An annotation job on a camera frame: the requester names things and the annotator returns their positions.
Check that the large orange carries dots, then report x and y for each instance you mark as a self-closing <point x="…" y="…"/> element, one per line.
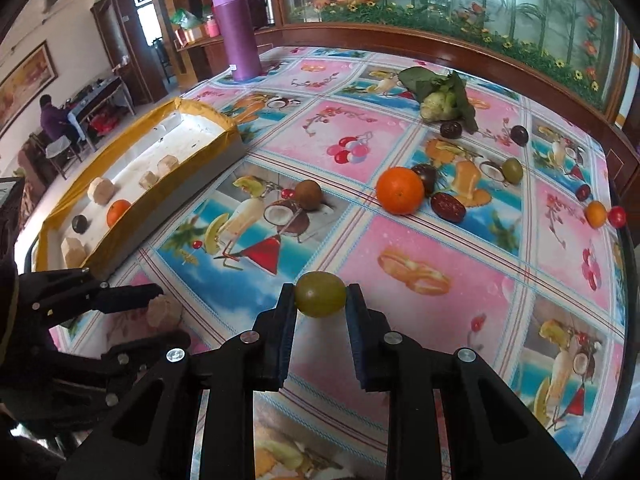
<point x="118" y="211"/>

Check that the small dark red cherry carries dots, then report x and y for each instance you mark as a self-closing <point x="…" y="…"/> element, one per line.
<point x="582" y="191"/>

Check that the metal chair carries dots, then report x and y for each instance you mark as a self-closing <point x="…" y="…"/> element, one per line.
<point x="60" y="149"/>

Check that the printed fruit tablecloth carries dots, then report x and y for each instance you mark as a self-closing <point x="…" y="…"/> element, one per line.
<point x="410" y="270"/>

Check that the pink bottle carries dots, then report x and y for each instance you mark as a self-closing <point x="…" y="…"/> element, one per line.
<point x="212" y="27"/>

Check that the green bag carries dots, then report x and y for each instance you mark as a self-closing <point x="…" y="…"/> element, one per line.
<point x="185" y="19"/>

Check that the green grape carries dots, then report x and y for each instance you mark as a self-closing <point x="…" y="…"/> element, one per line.
<point x="512" y="170"/>
<point x="320" y="294"/>

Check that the wooden sideboard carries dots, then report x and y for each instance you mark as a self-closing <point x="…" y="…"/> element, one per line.
<point x="200" y="60"/>

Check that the framed wall painting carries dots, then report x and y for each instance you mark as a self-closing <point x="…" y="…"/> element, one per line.
<point x="25" y="80"/>

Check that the dark purple plum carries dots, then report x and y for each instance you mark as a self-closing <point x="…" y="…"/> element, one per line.
<point x="519" y="135"/>
<point x="429" y="176"/>
<point x="79" y="223"/>

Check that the green leafy vegetable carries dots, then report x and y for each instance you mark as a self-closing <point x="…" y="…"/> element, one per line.
<point x="440" y="102"/>

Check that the dark desk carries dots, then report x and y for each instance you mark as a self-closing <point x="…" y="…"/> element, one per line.
<point x="100" y="95"/>

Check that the brown round fruit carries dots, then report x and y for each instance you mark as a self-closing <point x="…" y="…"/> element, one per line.
<point x="307" y="195"/>

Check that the purple thermos bottle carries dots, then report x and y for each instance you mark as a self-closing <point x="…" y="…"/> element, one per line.
<point x="237" y="30"/>

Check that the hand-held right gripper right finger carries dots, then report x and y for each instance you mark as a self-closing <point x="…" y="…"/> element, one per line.
<point x="356" y="332"/>

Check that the large sugarcane piece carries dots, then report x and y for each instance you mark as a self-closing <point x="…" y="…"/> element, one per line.
<point x="74" y="249"/>
<point x="100" y="190"/>

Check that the red bag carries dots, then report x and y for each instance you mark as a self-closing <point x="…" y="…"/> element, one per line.
<point x="102" y="124"/>

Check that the white tray with yellow tape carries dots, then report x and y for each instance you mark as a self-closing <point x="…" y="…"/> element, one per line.
<point x="190" y="135"/>

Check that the medium orange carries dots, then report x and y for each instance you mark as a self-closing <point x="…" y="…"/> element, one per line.
<point x="400" y="190"/>

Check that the glass panel with artificial flowers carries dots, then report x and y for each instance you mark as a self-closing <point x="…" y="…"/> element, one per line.
<point x="450" y="0"/>

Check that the dark red round fruit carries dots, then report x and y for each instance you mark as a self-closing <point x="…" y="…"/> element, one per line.
<point x="451" y="130"/>

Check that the small yellowish orange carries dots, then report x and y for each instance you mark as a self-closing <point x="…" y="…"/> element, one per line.
<point x="596" y="213"/>

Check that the red cherry tomato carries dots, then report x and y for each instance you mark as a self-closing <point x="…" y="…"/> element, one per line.
<point x="616" y="216"/>

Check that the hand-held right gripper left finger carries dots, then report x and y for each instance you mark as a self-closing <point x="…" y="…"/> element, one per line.
<point x="287" y="332"/>

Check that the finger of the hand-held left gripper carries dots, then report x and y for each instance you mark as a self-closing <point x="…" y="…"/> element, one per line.
<point x="125" y="294"/>
<point x="145" y="352"/>

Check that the red date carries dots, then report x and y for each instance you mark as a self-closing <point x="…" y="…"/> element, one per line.
<point x="447" y="206"/>

